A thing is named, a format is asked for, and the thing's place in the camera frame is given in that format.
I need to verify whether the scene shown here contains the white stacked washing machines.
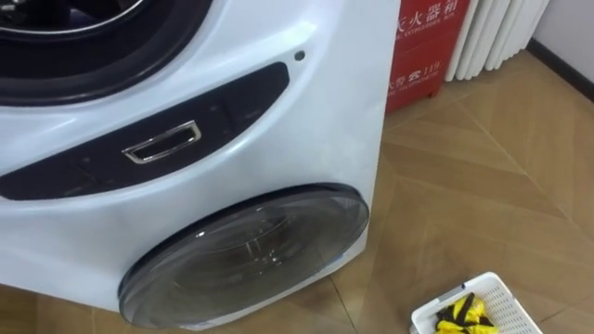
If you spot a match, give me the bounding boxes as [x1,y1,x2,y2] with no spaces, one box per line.
[0,0,403,332]

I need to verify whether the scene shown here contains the red fire extinguisher box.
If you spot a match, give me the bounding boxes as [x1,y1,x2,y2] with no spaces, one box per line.
[384,0,471,115]

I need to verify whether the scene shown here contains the yellow and black cloth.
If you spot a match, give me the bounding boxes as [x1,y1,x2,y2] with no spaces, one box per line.
[433,291,500,334]

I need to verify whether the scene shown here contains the white plastic laundry basket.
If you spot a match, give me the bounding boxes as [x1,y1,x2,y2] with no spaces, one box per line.
[408,271,545,334]

